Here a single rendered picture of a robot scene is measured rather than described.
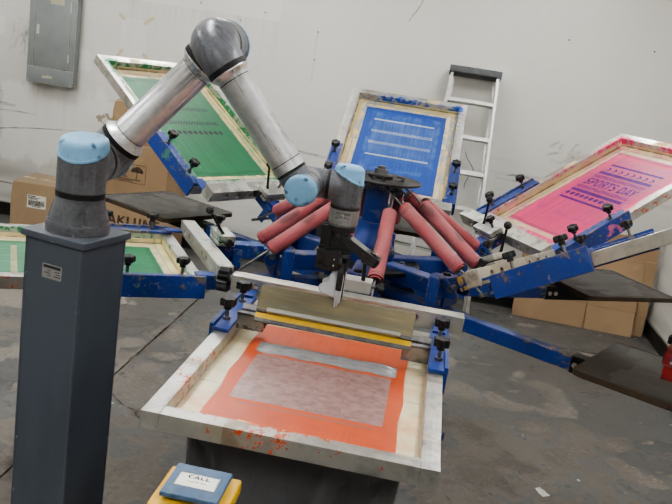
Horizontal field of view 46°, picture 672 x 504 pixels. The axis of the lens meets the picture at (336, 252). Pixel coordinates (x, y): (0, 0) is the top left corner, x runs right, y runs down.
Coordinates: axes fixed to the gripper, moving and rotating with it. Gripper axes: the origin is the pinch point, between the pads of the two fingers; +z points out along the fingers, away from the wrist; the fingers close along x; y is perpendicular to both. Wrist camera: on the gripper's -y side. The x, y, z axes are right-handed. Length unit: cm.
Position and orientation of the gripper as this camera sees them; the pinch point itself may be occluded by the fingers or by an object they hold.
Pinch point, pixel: (338, 301)
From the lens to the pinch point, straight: 204.7
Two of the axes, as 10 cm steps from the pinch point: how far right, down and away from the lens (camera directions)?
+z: -1.5, 9.6, 2.4
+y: -9.8, -1.8, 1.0
